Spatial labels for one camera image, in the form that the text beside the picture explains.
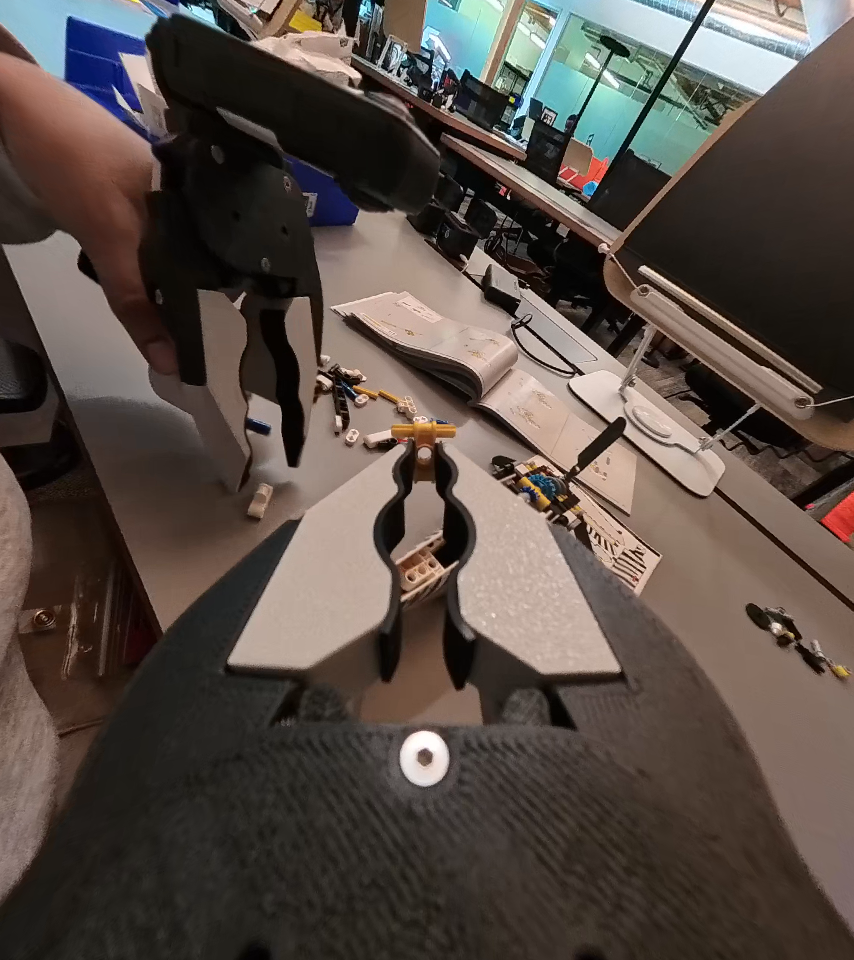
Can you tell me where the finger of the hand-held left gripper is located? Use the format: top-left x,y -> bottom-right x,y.
245,294 -> 324,471
148,287 -> 257,494

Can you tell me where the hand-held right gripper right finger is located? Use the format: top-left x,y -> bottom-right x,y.
442,442 -> 624,725

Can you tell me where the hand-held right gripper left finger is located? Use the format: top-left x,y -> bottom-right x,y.
228,442 -> 408,723

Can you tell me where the yellow lego connector piece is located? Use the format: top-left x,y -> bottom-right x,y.
390,418 -> 459,483

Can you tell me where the pile of loose lego pieces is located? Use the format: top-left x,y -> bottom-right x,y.
313,358 -> 429,453

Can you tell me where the lego sticker sheet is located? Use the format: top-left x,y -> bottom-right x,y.
568,497 -> 663,599

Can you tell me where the zebra striped lego plane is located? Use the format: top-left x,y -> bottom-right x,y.
391,414 -> 628,610

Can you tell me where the open lego instruction booklet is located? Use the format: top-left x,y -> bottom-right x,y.
329,289 -> 639,516

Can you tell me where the small lego parts cluster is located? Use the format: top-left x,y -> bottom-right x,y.
744,600 -> 853,681

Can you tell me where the person's left hand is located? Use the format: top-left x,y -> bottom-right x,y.
0,41 -> 182,378

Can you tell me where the blue plastic bin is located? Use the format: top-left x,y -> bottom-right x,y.
65,15 -> 362,228

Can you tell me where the white tablet stand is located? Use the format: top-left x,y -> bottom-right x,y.
566,261 -> 827,499

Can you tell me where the black power adapter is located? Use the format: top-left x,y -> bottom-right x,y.
481,262 -> 523,314

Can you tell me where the wooden edged desk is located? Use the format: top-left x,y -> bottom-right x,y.
440,133 -> 624,250
350,54 -> 530,164

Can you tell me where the black floor lamp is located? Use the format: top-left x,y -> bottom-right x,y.
575,32 -> 633,145
624,0 -> 718,153

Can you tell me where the black screen on plywood board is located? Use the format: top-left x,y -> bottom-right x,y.
601,6 -> 854,453

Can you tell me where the black cable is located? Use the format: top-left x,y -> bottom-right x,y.
508,309 -> 587,378

